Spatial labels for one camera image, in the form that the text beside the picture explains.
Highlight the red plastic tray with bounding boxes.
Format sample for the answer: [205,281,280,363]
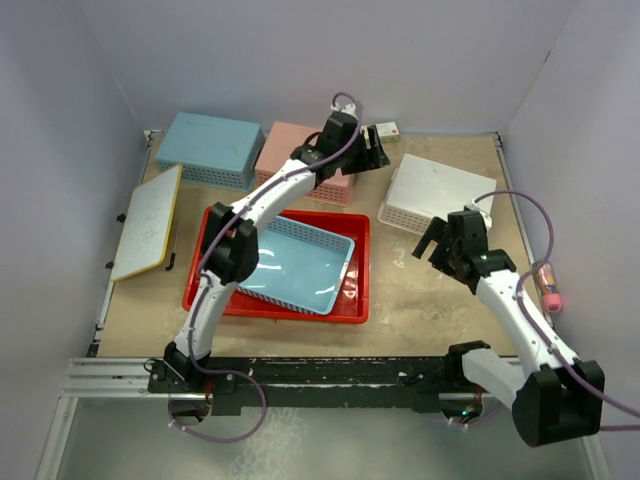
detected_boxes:
[181,209,372,325]

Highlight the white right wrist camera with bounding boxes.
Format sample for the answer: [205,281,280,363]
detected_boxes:
[465,200,492,230]

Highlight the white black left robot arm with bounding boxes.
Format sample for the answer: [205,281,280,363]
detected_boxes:
[162,110,390,392]

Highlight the small white green box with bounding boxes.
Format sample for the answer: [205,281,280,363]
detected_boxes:
[375,122,400,143]

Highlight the light blue perforated basket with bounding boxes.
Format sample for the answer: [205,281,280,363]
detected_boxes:
[155,112,265,191]

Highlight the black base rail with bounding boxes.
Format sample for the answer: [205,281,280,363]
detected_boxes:
[145,356,479,416]

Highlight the pink perforated basket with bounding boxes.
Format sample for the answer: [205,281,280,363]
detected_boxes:
[255,121,356,207]

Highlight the yellow framed whiteboard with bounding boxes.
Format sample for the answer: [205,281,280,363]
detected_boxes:
[110,165,182,282]

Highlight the pink capped bottle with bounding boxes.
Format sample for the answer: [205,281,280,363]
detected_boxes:
[532,262,563,314]

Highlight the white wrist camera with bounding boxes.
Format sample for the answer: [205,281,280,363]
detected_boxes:
[465,200,492,230]
[331,102,360,118]

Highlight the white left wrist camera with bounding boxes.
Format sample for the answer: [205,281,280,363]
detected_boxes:
[331,102,360,118]

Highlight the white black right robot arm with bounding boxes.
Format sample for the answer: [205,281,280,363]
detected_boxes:
[412,209,605,447]

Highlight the white perforated basket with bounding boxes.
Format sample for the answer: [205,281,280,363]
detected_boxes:
[378,153,497,235]

